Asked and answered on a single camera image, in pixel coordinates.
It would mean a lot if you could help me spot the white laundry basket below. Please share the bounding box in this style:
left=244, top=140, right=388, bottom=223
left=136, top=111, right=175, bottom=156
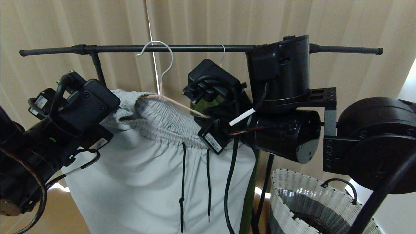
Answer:
left=269, top=168, right=384, bottom=234

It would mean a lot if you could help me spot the green sleeveless shirt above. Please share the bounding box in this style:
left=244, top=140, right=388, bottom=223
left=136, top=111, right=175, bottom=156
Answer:
left=190, top=94, right=260, bottom=234

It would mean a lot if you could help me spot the pale grey garment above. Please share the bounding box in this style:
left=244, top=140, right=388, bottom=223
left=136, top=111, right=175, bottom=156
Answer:
left=62, top=89, right=257, bottom=234

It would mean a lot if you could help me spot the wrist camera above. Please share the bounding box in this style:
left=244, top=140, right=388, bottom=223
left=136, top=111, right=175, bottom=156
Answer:
left=49, top=70, right=121, bottom=132
left=182, top=59, right=252, bottom=119

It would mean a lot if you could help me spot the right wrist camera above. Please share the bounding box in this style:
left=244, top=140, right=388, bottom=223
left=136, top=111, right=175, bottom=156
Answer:
left=182, top=59, right=252, bottom=119

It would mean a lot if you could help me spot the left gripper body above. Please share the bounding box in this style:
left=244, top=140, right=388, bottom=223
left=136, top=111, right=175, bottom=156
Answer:
left=23, top=88, right=114, bottom=177

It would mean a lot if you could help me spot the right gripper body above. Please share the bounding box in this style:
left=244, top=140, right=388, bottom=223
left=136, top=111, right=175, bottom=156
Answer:
left=198, top=110, right=322, bottom=164

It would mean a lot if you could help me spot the black clothes rack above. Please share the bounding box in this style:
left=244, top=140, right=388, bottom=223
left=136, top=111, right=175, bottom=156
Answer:
left=19, top=44, right=384, bottom=234

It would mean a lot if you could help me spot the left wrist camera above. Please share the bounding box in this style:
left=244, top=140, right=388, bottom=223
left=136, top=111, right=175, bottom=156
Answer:
left=49, top=70, right=121, bottom=132

